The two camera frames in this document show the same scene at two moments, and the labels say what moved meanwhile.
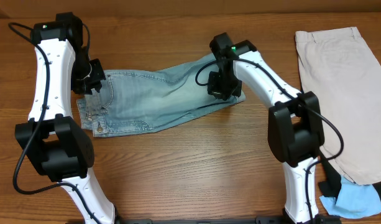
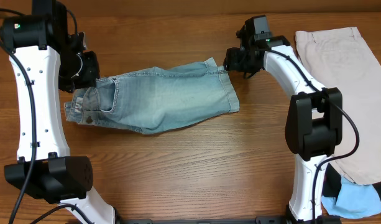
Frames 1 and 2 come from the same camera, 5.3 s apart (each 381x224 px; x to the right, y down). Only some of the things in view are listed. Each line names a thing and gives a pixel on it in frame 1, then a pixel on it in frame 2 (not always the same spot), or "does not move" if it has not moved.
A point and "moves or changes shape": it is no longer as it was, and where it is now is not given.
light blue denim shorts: x=130 y=100 moves or changes shape
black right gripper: x=217 y=91 to x=234 y=64
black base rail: x=321 y=219 does not move
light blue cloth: x=353 y=201 does not move
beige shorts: x=336 y=63 does not move
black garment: x=332 y=182 does not move
